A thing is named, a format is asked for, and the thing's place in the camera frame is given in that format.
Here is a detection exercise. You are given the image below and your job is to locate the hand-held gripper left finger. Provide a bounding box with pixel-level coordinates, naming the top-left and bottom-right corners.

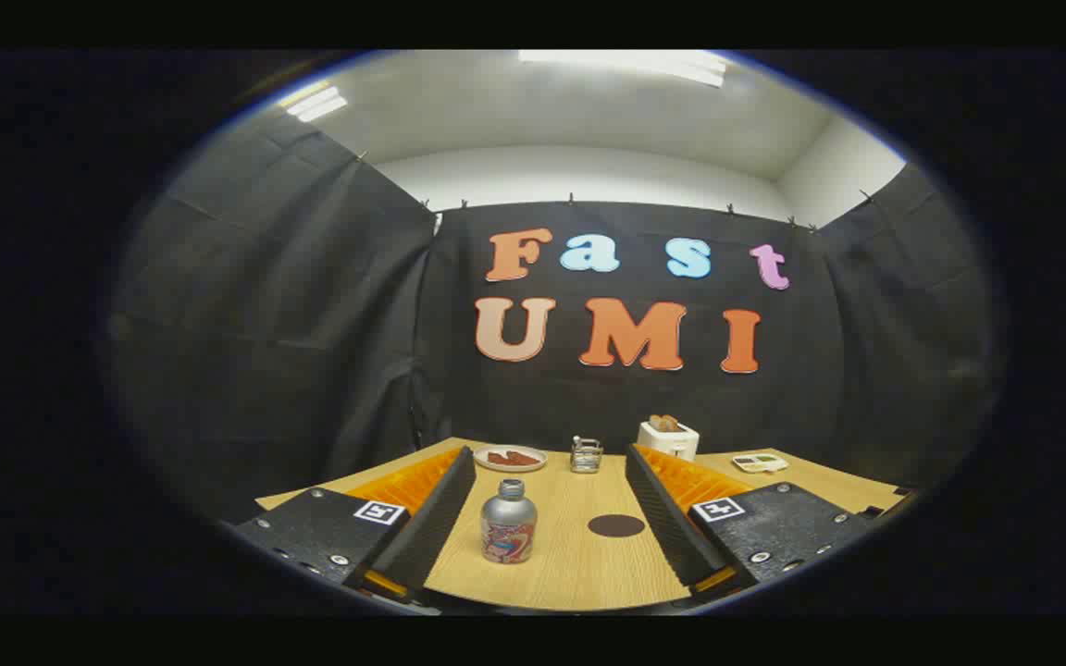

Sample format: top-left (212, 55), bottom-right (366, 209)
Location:
top-left (232, 446), bottom-right (478, 607)

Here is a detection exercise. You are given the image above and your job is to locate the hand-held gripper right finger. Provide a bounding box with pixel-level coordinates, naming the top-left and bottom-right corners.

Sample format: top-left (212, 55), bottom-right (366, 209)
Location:
top-left (626, 443), bottom-right (874, 602)

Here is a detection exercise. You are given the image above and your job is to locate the silver juice bottle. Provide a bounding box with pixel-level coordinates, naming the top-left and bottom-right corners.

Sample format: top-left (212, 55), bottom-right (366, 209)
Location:
top-left (480, 478), bottom-right (539, 565)

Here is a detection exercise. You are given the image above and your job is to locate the white toaster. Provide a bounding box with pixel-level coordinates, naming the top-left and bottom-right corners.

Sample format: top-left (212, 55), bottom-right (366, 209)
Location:
top-left (637, 421), bottom-right (700, 462)

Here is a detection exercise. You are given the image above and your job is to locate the white round plate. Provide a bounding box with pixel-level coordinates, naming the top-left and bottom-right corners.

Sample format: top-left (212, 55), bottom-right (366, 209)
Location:
top-left (474, 445), bottom-right (549, 474)

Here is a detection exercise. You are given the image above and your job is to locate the wooden table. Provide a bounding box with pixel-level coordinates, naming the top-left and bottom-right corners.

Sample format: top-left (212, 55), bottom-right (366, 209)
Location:
top-left (255, 437), bottom-right (909, 613)

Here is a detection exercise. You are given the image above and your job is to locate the black backdrop cloth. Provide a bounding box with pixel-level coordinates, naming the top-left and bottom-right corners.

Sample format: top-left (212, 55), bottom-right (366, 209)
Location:
top-left (107, 116), bottom-right (1001, 519)

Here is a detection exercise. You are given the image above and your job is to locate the small ceiling light panel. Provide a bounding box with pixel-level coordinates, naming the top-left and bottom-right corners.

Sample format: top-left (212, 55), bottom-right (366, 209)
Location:
top-left (279, 85), bottom-right (349, 123)

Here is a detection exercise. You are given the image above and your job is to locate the long ceiling light panel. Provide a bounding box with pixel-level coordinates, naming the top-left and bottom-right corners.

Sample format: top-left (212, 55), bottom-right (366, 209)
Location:
top-left (519, 50), bottom-right (728, 89)

